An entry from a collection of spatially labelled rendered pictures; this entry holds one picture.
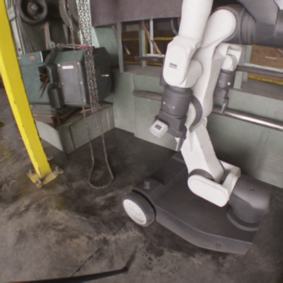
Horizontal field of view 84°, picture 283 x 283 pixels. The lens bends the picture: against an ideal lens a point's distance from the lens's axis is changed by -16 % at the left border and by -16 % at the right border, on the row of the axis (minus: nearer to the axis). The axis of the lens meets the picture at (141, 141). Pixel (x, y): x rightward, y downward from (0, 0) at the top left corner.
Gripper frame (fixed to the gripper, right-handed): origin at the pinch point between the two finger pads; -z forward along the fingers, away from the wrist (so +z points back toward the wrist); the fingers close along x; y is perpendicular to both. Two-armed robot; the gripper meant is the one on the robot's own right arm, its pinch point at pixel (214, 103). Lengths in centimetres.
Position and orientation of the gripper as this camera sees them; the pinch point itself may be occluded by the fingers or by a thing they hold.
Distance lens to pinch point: 101.3
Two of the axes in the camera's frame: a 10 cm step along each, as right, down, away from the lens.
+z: 1.1, -7.7, -6.2
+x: -7.3, -4.9, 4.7
